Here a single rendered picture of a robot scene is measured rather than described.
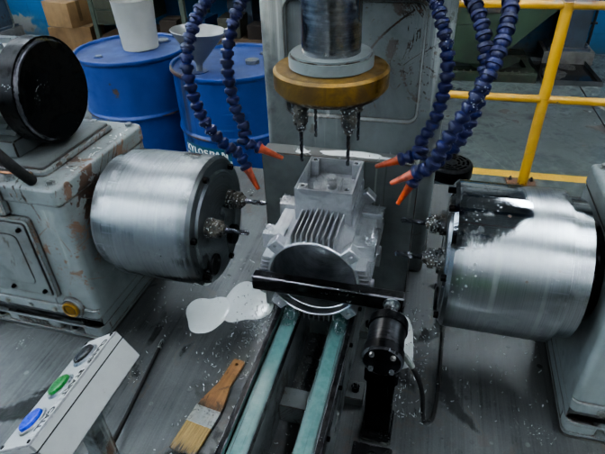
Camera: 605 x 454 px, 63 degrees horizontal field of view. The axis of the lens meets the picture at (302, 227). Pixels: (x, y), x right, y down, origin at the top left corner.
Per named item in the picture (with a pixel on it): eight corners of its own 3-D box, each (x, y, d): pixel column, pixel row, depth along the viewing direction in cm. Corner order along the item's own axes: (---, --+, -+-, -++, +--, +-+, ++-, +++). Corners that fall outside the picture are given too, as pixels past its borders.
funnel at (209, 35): (193, 73, 243) (185, 19, 229) (239, 76, 238) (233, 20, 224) (170, 91, 223) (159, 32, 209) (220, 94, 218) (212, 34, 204)
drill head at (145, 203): (119, 219, 119) (91, 121, 105) (263, 239, 111) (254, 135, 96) (50, 286, 99) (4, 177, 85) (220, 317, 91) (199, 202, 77)
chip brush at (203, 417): (229, 358, 98) (229, 355, 97) (251, 366, 96) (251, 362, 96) (168, 449, 82) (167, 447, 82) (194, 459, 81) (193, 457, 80)
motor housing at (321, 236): (293, 248, 107) (289, 169, 96) (381, 260, 102) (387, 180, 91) (263, 313, 91) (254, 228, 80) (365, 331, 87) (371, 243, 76)
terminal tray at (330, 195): (310, 188, 97) (309, 155, 93) (364, 195, 94) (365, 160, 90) (293, 222, 87) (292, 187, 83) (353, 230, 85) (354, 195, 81)
